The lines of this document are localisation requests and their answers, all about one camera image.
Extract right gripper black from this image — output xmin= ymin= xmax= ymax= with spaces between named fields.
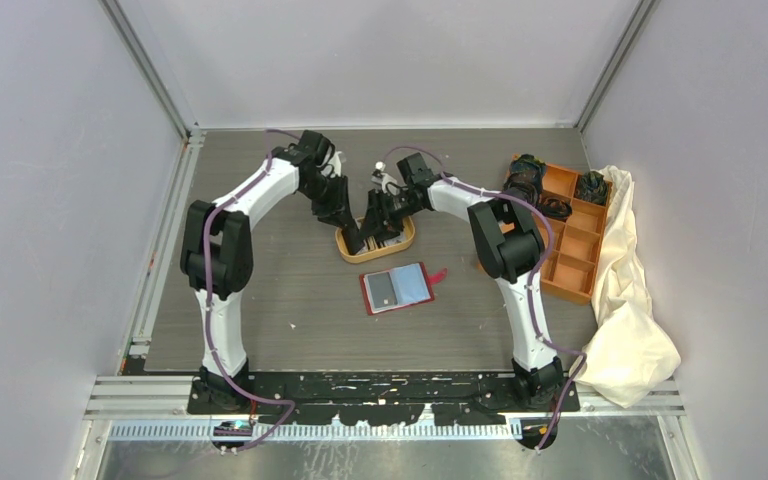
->
xmin=356 ymin=190 xmax=422 ymax=247

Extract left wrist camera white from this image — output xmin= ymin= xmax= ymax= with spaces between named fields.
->
xmin=322 ymin=151 xmax=345 ymax=178

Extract cream cloth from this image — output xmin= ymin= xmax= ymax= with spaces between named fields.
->
xmin=576 ymin=165 xmax=681 ymax=408

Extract rolled green dark belt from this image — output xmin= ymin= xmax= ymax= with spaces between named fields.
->
xmin=574 ymin=171 xmax=610 ymax=206

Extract red card holder wallet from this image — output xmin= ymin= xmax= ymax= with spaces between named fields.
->
xmin=359 ymin=262 xmax=448 ymax=316

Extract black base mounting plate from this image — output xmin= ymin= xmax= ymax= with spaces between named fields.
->
xmin=186 ymin=371 xmax=579 ymax=427

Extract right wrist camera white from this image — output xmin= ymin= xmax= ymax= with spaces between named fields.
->
xmin=372 ymin=161 xmax=400 ymax=195

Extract rolled dark patterned belt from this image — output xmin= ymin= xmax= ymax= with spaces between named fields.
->
xmin=508 ymin=154 xmax=548 ymax=179

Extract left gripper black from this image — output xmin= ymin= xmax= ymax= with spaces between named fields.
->
xmin=299 ymin=172 xmax=354 ymax=229

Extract orange compartment organizer tray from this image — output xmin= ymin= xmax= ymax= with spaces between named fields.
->
xmin=535 ymin=162 xmax=613 ymax=305

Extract coiled black strap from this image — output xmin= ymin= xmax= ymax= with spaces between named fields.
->
xmin=539 ymin=197 xmax=573 ymax=223

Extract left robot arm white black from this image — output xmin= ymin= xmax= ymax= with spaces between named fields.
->
xmin=180 ymin=130 xmax=364 ymax=413

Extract rolled black belt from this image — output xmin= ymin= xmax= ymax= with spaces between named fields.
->
xmin=503 ymin=173 xmax=543 ymax=206

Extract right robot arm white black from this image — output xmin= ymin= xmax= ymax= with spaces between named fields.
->
xmin=356 ymin=153 xmax=566 ymax=411

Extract black credit card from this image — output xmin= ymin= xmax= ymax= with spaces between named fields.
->
xmin=365 ymin=272 xmax=397 ymax=312

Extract orange oval card tray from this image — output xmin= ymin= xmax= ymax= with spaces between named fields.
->
xmin=335 ymin=217 xmax=416 ymax=264

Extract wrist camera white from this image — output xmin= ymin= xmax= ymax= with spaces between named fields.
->
xmin=322 ymin=151 xmax=345 ymax=178
xmin=372 ymin=161 xmax=400 ymax=195

